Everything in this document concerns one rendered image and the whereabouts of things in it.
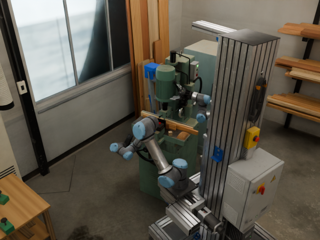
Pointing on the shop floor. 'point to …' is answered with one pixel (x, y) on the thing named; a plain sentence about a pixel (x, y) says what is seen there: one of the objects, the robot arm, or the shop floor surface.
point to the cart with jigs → (23, 212)
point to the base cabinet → (152, 188)
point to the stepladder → (149, 70)
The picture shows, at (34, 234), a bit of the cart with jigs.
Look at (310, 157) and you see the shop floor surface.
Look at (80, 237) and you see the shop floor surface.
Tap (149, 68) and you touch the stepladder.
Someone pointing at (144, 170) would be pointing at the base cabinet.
